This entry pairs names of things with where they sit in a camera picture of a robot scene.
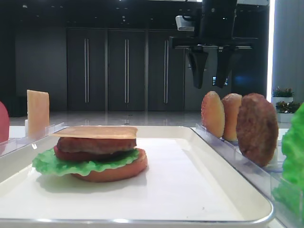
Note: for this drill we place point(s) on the upright red tomato slice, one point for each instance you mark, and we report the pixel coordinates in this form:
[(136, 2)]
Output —
[(4, 123)]

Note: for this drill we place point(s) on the bottom bun on tray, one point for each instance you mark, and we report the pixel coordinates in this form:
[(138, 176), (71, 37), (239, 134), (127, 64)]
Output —
[(128, 171)]

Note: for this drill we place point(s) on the white metal tray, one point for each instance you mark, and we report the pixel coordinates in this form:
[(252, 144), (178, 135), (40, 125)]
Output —
[(187, 185)]

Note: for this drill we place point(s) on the upright brown meat patty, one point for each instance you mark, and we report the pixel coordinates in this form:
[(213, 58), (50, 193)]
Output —
[(257, 129)]

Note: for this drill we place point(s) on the sesame top bun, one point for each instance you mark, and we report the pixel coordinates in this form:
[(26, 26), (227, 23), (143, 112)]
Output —
[(212, 114)]

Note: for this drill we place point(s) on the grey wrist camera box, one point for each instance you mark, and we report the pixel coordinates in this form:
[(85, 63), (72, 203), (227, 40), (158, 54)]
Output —
[(188, 23)]

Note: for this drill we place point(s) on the potted flowers planter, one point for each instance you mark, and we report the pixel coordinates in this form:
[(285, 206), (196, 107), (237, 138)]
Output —
[(284, 104)]

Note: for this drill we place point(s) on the clear right food rack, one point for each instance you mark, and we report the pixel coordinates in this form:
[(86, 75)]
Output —
[(264, 179)]

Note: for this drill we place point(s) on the tomato slice on burger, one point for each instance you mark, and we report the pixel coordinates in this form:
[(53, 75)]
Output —
[(85, 156)]

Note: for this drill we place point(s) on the cheese slice on burger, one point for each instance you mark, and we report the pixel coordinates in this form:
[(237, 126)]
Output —
[(98, 132)]

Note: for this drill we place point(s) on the clear left food rack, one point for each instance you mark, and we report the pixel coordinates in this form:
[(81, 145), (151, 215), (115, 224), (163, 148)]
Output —
[(20, 137)]

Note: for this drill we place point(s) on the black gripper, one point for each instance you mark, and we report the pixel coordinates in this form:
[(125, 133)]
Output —
[(215, 31)]

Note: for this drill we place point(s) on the upright green lettuce leaf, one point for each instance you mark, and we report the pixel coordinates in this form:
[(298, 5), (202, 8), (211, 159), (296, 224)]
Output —
[(291, 161)]

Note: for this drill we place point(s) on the dark cabinet doors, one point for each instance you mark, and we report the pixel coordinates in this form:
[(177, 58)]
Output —
[(124, 70)]

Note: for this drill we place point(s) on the meat patty on burger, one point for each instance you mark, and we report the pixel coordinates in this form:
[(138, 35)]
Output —
[(95, 146)]

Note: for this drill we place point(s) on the upright bun right rack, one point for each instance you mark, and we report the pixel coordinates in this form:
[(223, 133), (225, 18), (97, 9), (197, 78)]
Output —
[(231, 103)]

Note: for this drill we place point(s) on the clear food rack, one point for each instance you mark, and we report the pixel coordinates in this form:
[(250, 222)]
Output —
[(264, 179), (20, 137)]

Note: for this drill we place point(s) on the green lettuce on burger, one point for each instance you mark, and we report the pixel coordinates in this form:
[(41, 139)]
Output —
[(47, 163)]

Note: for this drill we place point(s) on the upright orange cheese slice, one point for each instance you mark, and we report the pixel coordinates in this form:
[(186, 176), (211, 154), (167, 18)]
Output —
[(38, 111)]

